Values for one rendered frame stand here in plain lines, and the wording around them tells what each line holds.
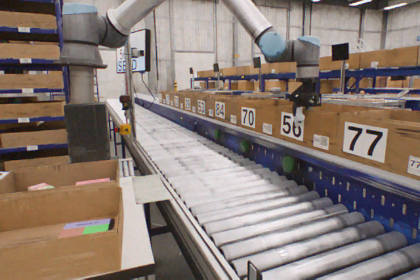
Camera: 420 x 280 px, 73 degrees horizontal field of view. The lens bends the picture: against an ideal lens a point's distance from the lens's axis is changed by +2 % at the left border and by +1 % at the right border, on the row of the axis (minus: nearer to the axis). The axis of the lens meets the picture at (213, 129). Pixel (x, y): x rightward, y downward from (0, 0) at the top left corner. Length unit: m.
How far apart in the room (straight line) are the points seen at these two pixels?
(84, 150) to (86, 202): 0.53
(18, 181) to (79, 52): 0.59
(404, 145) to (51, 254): 0.95
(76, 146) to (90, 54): 0.44
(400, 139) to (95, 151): 1.24
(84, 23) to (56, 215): 0.86
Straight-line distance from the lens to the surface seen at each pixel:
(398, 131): 1.00
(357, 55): 7.04
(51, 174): 1.33
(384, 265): 0.83
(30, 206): 1.01
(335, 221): 0.97
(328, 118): 1.17
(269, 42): 1.09
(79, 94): 1.48
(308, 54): 1.22
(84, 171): 1.30
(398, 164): 1.02
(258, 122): 1.58
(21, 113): 2.39
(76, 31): 1.48
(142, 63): 2.18
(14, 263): 0.76
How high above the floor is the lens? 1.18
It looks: 10 degrees down
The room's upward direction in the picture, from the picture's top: 1 degrees counter-clockwise
